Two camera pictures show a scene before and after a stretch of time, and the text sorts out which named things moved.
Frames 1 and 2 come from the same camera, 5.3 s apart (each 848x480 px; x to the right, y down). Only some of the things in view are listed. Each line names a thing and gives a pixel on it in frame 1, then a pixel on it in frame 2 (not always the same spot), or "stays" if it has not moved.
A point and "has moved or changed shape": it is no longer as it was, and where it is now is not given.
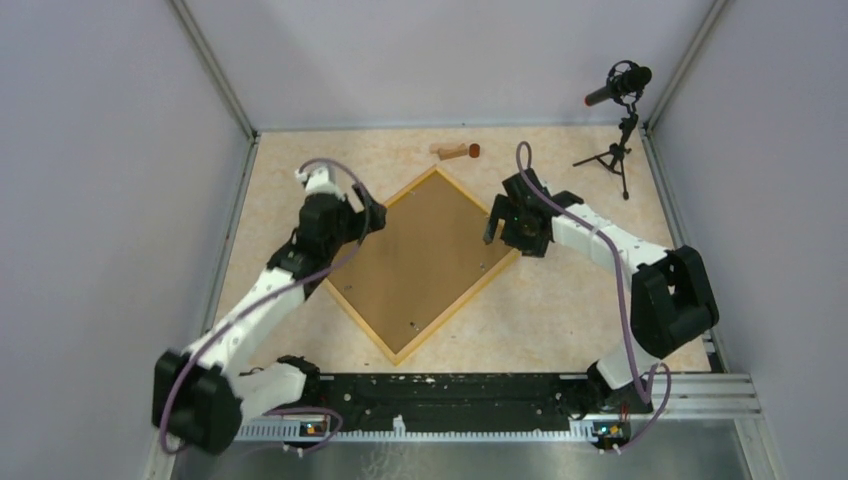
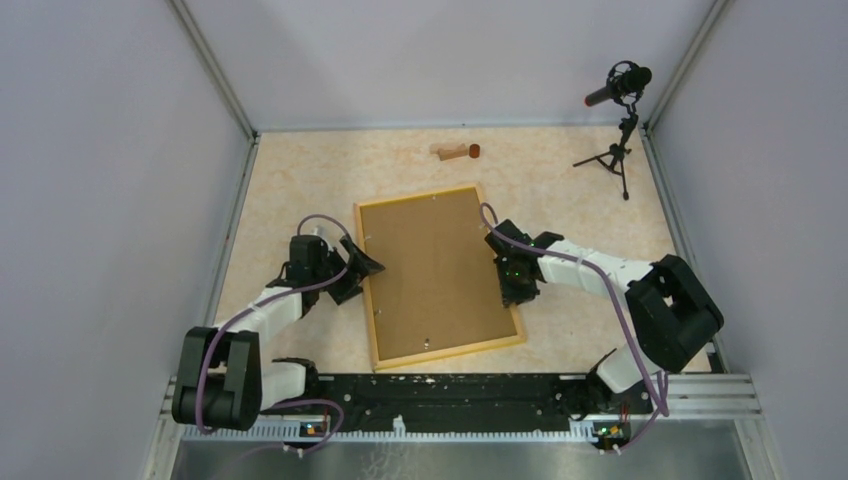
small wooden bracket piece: (450, 153) stays
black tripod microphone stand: (613, 159) stays
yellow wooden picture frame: (406, 281) has moved or changed shape
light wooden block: (434, 147) stays
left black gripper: (356, 217) to (362, 267)
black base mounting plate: (453, 402) stays
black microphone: (625, 82) stays
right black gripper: (530, 247) to (510, 294)
